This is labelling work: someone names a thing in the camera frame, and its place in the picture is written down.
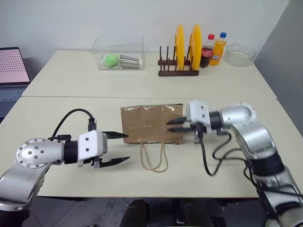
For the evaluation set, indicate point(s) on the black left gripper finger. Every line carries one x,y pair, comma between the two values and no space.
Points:
116,135
116,161

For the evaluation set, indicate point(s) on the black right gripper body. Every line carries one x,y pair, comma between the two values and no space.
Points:
200,128

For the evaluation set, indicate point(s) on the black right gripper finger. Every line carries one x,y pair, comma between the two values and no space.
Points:
180,129
176,121

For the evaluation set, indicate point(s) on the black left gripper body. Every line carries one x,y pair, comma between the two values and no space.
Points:
96,163

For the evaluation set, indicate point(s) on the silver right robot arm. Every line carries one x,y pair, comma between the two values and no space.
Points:
253,137

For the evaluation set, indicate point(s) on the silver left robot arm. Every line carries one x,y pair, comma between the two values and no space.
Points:
30,153

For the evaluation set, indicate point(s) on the dark wooden dish rack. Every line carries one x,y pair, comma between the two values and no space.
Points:
177,72

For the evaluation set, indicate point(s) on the dark rounded shape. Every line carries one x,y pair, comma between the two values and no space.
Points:
136,212
193,212

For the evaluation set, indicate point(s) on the cola bottle with red cap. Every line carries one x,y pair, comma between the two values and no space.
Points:
206,54

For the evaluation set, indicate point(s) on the green fuzzy ball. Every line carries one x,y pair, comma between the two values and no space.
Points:
110,61

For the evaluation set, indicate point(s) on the silver metal cup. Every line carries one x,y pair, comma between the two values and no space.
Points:
129,62

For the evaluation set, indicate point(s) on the yellow plate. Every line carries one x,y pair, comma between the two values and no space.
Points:
180,47
197,47

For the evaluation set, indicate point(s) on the orange soda bottle, blue cap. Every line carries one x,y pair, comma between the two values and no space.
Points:
219,53

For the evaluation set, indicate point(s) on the clear glass bowl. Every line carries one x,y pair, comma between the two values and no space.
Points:
239,55

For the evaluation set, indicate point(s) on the clear plastic box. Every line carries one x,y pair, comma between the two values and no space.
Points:
120,52

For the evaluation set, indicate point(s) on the grey laptop with pink screen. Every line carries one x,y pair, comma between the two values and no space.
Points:
13,68

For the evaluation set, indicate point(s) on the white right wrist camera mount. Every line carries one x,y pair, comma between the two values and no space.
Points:
198,113

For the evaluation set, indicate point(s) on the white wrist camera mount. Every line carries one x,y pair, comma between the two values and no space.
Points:
91,144
198,113

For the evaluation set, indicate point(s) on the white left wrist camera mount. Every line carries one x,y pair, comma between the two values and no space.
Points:
91,144

